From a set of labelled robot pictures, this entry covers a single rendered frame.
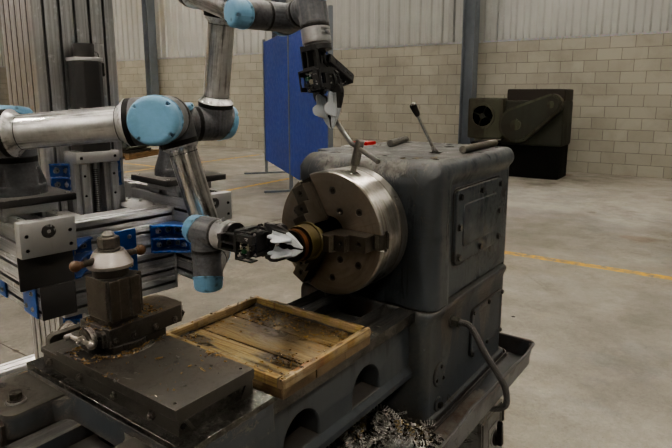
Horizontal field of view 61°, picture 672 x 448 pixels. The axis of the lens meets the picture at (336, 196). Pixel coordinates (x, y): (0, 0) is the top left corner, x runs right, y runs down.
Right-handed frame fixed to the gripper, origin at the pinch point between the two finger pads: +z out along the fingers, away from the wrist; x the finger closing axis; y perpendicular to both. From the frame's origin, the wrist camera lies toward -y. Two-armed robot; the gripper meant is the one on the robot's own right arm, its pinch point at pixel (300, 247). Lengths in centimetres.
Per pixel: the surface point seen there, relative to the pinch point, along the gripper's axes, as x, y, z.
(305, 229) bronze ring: 3.3, -3.5, -1.4
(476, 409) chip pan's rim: -51, -43, 25
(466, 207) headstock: 3, -51, 17
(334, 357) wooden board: -19.5, 6.7, 14.7
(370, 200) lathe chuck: 9.4, -15.4, 8.6
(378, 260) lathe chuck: -4.7, -15.2, 11.1
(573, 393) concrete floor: -109, -177, 19
